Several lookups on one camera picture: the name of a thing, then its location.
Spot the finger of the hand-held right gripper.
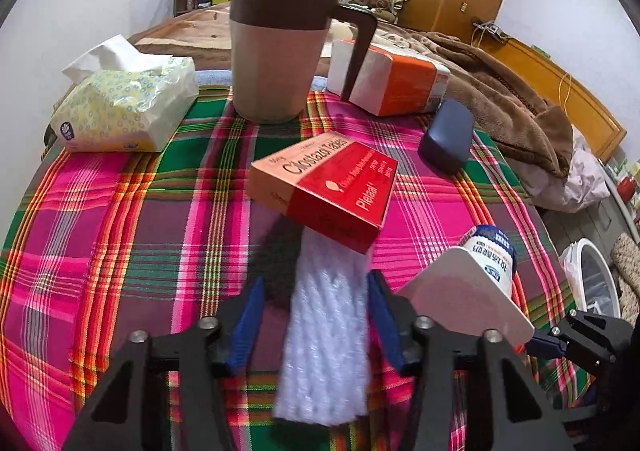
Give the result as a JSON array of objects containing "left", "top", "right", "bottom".
[{"left": 527, "top": 309, "right": 621, "bottom": 374}]

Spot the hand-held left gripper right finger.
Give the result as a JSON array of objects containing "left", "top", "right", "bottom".
[{"left": 367, "top": 271, "right": 576, "bottom": 451}]

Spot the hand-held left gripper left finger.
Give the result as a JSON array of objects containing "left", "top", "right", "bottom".
[{"left": 60, "top": 276, "right": 266, "bottom": 451}]

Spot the white round trash bin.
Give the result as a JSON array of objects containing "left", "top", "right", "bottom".
[{"left": 560, "top": 238, "right": 623, "bottom": 317}]

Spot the beige fluffy rug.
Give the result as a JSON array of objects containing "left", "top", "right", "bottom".
[{"left": 610, "top": 233, "right": 640, "bottom": 292}]

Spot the red medicine box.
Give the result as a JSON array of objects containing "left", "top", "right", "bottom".
[{"left": 248, "top": 131, "right": 399, "bottom": 254}]

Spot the pink green plaid blanket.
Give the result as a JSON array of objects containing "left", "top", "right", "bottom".
[{"left": 0, "top": 81, "right": 601, "bottom": 451}]

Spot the pale pink crumpled cloth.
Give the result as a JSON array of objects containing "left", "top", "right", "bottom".
[{"left": 530, "top": 131, "right": 613, "bottom": 214}]

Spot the dark blue glasses case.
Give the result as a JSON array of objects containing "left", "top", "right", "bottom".
[{"left": 417, "top": 97, "right": 475, "bottom": 175}]

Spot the crumpled brown fleece blanket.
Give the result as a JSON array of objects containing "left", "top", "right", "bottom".
[{"left": 375, "top": 26, "right": 576, "bottom": 179}]

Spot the orange white cardboard box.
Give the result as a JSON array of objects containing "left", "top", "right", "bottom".
[{"left": 326, "top": 38, "right": 452, "bottom": 118}]

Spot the wooden headboard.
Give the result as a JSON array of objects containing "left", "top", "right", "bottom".
[{"left": 482, "top": 36, "right": 628, "bottom": 164}]

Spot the yellow patterned tissue pack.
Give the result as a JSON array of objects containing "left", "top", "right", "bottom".
[{"left": 50, "top": 34, "right": 199, "bottom": 153}]

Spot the beige brown lidded mug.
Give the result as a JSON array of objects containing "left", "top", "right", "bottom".
[{"left": 229, "top": 0, "right": 381, "bottom": 124}]

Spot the patterned brown bedspread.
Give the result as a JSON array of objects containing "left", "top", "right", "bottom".
[{"left": 127, "top": 1, "right": 401, "bottom": 72}]

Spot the white power strip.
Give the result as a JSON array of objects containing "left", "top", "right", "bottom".
[{"left": 472, "top": 18, "right": 508, "bottom": 39}]

